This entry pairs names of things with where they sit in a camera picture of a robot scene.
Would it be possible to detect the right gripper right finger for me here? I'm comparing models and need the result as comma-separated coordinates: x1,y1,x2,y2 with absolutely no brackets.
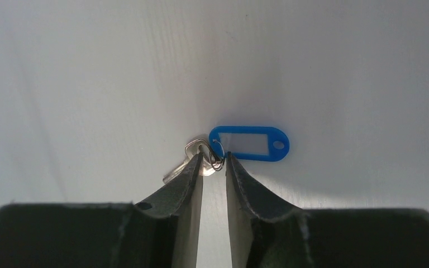
225,153,429,267

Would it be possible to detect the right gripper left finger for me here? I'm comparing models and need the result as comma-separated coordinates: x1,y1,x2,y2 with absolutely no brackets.
0,154,203,267

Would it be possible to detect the key with blue tag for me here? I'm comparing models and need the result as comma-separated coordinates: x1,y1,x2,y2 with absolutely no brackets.
163,126,290,184

